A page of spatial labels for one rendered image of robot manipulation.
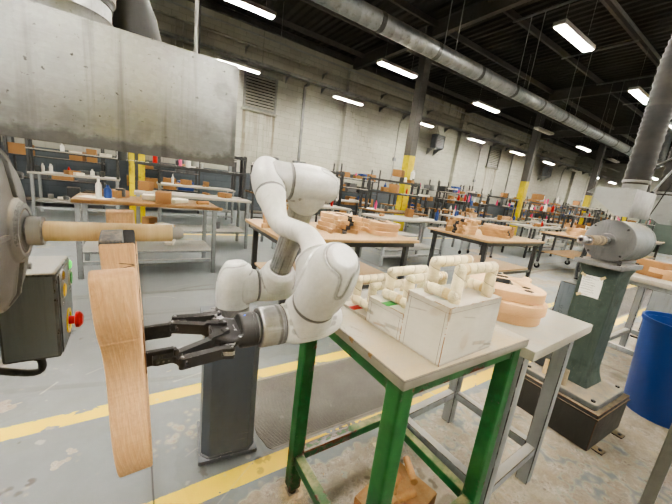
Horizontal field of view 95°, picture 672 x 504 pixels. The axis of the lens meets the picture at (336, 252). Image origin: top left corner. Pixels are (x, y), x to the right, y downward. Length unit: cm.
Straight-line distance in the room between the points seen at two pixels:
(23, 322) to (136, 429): 45
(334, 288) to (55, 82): 47
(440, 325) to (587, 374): 185
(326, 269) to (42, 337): 65
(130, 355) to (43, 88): 33
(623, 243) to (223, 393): 234
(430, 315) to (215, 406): 115
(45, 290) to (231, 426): 114
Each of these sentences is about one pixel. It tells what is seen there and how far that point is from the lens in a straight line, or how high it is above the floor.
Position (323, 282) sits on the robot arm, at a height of 120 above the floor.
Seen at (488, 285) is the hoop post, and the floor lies 114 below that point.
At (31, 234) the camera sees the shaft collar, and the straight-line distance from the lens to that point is 66.
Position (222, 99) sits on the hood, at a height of 148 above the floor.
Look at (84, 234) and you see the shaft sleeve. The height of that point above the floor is 125.
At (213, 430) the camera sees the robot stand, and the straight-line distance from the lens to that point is 179.
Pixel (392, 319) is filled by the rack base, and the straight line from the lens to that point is 101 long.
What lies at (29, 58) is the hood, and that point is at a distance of 52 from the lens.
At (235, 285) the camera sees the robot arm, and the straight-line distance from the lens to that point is 146.
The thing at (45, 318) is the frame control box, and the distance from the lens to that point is 93.
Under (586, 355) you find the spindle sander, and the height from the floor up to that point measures 51.
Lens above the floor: 138
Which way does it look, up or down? 12 degrees down
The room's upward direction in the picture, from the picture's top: 7 degrees clockwise
